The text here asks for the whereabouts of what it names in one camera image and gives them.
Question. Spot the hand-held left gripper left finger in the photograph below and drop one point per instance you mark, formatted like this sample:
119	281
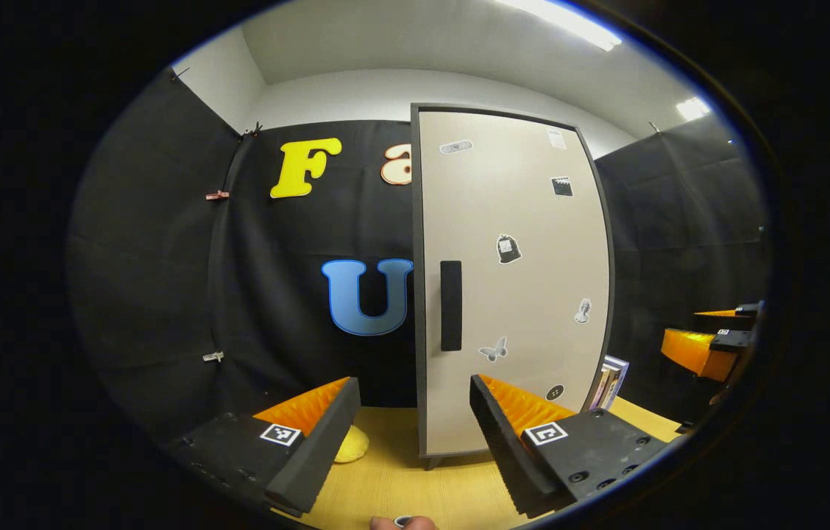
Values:
312	456

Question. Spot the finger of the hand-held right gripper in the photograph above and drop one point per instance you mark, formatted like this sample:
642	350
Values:
691	352
742	310

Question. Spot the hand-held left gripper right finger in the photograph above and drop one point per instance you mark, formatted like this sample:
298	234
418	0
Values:
503	449

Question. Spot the grey cabinet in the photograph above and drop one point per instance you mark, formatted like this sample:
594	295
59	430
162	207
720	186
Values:
416	258

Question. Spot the yellow bumpy fruit toy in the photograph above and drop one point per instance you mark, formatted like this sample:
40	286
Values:
355	445

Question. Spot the stack of books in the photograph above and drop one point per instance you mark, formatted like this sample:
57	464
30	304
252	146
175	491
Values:
612	379

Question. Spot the white clip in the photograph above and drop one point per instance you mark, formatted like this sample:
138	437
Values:
213	356

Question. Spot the small ceiling light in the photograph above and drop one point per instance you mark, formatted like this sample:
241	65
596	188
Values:
693	108

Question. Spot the black backdrop cloth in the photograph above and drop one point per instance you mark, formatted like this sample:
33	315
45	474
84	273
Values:
165	258

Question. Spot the red clip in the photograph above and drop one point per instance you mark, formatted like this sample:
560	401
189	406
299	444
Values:
217	195

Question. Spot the black clip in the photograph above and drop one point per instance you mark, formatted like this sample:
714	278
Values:
252	131

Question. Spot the long ceiling light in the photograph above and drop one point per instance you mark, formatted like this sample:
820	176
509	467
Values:
569	20

